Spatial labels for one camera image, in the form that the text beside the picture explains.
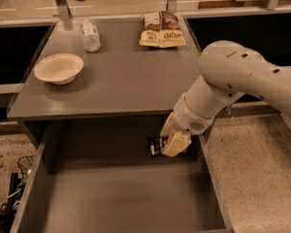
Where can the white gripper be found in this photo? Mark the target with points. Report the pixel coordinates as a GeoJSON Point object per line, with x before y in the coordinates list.
{"type": "Point", "coordinates": [188, 119]}

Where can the black rxbar chocolate bar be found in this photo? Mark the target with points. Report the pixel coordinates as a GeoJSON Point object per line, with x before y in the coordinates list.
{"type": "Point", "coordinates": [155, 145]}

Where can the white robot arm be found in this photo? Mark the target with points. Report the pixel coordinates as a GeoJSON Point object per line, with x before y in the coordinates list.
{"type": "Point", "coordinates": [228, 71]}

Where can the grey cabinet counter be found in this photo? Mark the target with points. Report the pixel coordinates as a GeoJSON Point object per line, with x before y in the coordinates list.
{"type": "Point", "coordinates": [122, 78]}

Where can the open grey top drawer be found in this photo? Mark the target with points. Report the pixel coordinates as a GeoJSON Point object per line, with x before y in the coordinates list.
{"type": "Point", "coordinates": [99, 178]}

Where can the brown and yellow snack bag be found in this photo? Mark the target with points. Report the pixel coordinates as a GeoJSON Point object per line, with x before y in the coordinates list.
{"type": "Point", "coordinates": [161, 30]}

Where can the white paper bowl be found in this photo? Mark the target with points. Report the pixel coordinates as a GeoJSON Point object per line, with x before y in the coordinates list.
{"type": "Point", "coordinates": [59, 68]}

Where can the black and green tool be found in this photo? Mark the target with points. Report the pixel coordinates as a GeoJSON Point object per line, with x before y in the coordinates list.
{"type": "Point", "coordinates": [8, 210]}

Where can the metal bracket with wires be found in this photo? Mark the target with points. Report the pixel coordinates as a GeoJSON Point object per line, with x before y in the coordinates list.
{"type": "Point", "coordinates": [228, 111]}

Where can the grey metal post left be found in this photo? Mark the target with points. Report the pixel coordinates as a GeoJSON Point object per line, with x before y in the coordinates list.
{"type": "Point", "coordinates": [63, 9]}

